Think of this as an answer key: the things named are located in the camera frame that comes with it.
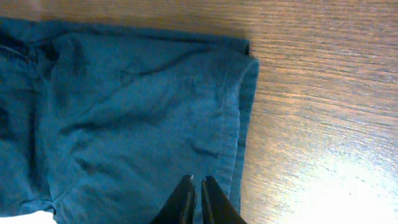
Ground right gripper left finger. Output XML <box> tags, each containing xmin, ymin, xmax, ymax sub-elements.
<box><xmin>150</xmin><ymin>175</ymin><xmax>197</xmax><ymax>224</ymax></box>

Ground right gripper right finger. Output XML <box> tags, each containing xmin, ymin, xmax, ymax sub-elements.
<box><xmin>201</xmin><ymin>176</ymin><xmax>248</xmax><ymax>224</ymax></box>

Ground navy blue shorts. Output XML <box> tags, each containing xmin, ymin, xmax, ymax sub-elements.
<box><xmin>1</xmin><ymin>18</ymin><xmax>259</xmax><ymax>223</ymax></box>

